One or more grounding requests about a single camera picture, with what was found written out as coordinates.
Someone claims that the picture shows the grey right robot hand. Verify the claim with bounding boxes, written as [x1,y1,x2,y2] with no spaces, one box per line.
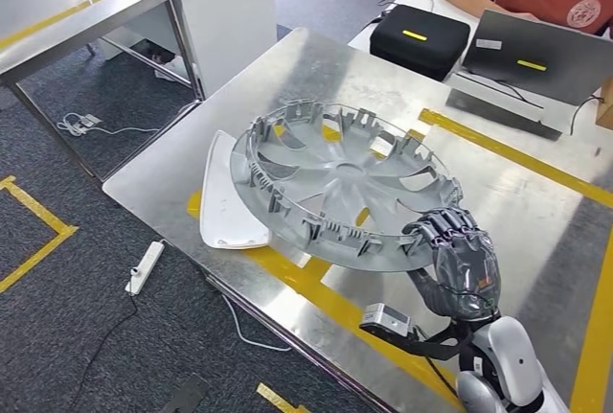
[402,206,502,324]

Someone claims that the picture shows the grey plastic wheel cover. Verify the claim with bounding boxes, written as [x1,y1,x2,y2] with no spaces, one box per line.
[229,99,464,274]

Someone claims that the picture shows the white plastic cover part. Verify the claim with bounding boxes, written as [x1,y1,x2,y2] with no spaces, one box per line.
[200,129,274,251]

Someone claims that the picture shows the wide yellow tape outline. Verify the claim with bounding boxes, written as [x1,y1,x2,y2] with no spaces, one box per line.
[185,108,613,413]

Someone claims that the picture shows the black zip case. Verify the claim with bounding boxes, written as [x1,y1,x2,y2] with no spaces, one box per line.
[369,3,472,83]

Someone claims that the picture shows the grey laptop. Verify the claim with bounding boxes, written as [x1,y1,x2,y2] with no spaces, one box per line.
[462,9,613,108]

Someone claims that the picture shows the yellow floor tape strip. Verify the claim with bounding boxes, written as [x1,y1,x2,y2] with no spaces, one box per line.
[256,382,312,413]

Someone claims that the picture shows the white power strip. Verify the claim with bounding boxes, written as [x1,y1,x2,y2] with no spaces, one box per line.
[125,240,166,297]

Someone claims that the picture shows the yellow floor tape outline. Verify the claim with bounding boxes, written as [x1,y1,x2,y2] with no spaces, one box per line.
[0,174,79,296]

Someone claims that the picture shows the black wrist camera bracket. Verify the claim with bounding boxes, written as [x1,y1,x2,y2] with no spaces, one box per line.
[359,321,475,362]

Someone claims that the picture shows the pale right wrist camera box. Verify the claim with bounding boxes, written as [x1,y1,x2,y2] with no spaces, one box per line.
[359,303,413,339]

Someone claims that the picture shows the white power cable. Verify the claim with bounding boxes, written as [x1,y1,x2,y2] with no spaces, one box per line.
[205,273,293,353]

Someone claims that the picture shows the dark left wrist camera mount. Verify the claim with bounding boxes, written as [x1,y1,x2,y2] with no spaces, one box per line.
[158,372,212,413]

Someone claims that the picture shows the black power cable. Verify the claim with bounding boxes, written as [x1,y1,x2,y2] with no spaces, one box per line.
[66,283,139,413]

